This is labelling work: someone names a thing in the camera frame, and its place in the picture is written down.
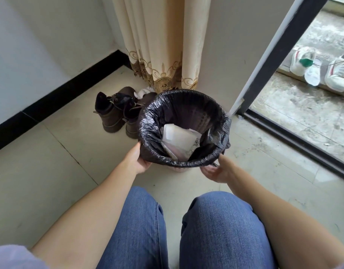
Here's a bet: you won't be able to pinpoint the person's right hand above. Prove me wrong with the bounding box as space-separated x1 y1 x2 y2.
200 154 236 184

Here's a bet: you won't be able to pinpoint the person's left hand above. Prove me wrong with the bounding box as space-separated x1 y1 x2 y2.
124 142 153 175

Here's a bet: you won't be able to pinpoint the black trash bag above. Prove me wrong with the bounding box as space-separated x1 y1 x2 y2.
137 89 232 168

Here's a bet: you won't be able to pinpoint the person's right forearm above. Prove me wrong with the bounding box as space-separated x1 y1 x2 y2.
223 171 344 269

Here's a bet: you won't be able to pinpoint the person's left forearm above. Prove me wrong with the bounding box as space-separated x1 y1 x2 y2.
30 161 139 269

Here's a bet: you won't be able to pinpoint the dark brown boot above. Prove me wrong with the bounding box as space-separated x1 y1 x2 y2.
93 86 136 134
122 92 158 139

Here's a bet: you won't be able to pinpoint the white paper trash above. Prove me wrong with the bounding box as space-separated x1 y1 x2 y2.
161 124 203 161

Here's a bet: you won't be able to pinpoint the white sock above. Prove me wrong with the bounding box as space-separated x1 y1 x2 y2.
134 87 155 100

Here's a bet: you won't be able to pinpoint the person's blue jeans right leg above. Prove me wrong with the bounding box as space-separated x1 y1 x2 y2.
179 191 278 269

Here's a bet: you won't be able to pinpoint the person's blue jeans leg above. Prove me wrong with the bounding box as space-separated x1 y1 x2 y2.
179 191 278 269
96 186 169 269

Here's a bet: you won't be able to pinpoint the person's blue jeans left leg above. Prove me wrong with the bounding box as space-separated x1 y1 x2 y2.
96 186 169 269

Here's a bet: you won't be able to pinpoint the black baseboard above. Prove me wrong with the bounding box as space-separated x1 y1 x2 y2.
0 49 132 155

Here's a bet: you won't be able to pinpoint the beige patterned curtain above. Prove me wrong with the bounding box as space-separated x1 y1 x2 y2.
111 0 212 94

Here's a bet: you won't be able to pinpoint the white shoe insole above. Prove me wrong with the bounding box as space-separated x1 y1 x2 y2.
304 58 323 87

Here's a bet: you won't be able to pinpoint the white sneaker green heel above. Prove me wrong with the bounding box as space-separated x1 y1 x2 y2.
290 47 317 76

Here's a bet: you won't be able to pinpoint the white sneaker red stripes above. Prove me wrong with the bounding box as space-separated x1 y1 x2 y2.
324 51 344 93

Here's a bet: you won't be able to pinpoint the person's lilac sleeve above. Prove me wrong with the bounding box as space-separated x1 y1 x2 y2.
0 244 42 269

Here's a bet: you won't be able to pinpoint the dark sliding door frame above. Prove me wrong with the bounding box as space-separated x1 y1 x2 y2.
229 0 344 181

